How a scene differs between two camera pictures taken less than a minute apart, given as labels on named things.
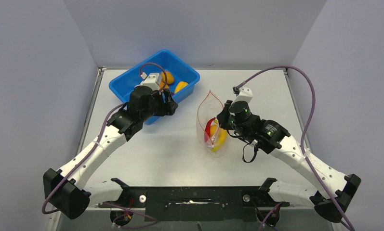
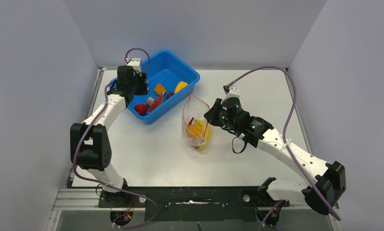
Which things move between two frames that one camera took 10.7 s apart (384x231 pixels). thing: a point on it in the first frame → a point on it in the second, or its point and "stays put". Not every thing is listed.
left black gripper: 167,108 → 141,78
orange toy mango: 170,78 → 193,131
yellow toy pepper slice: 180,86 stays put
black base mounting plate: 166,204 stays put
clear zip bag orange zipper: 198,116 → 196,130
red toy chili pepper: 207,131 → 191,121
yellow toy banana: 220,139 → 206,132
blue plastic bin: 182,71 stays put
